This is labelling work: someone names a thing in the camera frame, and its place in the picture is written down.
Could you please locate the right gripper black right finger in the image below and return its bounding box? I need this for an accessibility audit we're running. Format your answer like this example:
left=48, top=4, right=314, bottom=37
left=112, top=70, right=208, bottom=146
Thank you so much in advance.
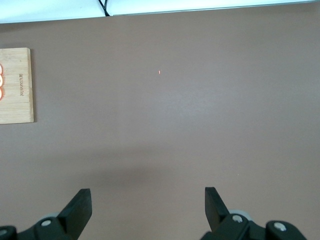
left=201, top=186, right=308, bottom=240

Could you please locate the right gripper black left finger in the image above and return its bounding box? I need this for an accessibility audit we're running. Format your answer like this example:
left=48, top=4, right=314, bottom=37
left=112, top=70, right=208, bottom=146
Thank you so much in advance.
left=0, top=188, right=93, bottom=240

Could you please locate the bamboo cutting board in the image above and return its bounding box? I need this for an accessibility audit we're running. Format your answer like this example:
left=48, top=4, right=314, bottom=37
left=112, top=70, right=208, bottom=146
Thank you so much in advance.
left=0, top=47, right=35, bottom=124

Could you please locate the short black cable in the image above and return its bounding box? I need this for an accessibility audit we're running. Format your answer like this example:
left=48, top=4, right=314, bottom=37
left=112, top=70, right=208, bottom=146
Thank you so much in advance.
left=97, top=0, right=112, bottom=18

